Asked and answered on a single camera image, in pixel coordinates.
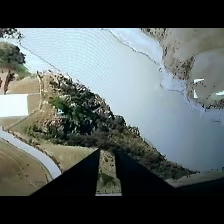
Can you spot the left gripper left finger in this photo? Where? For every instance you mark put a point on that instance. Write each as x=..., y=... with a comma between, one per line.
x=78, y=180

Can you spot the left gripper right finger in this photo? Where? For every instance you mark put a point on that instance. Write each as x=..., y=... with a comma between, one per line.
x=138, y=180

